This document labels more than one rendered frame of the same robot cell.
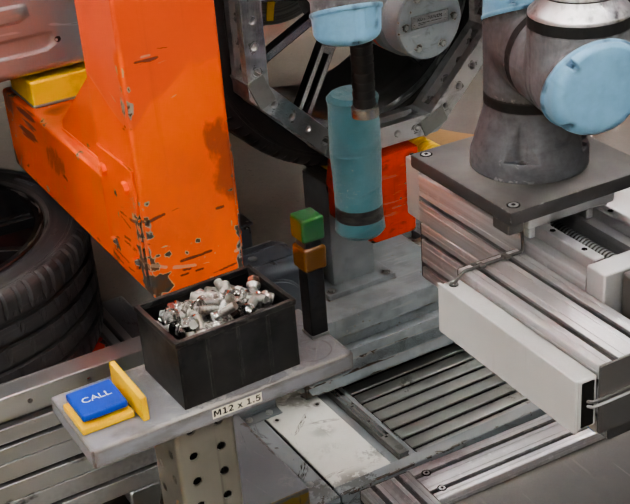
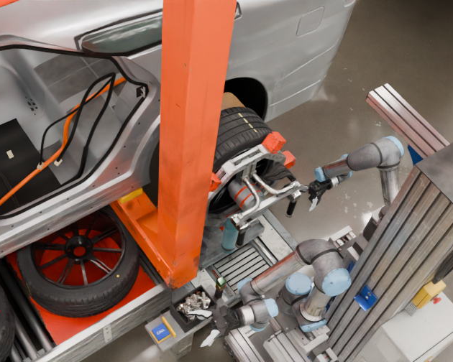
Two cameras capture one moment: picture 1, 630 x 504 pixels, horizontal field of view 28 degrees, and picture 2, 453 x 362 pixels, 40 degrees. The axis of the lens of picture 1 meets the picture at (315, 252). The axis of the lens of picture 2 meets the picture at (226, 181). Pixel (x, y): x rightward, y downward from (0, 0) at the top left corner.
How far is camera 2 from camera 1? 218 cm
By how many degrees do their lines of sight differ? 30
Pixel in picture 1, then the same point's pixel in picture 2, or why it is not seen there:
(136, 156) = (175, 271)
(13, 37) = (119, 192)
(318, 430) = (205, 284)
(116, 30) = (175, 253)
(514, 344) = not seen: outside the picture
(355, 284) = (217, 232)
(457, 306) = (270, 348)
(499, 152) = (284, 310)
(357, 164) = (231, 241)
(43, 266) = (131, 266)
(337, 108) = (228, 231)
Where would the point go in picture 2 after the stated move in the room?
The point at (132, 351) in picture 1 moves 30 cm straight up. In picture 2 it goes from (159, 291) to (160, 267)
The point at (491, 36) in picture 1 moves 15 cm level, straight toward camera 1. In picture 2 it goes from (287, 293) to (289, 325)
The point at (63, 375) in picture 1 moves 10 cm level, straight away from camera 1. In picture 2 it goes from (140, 303) to (135, 287)
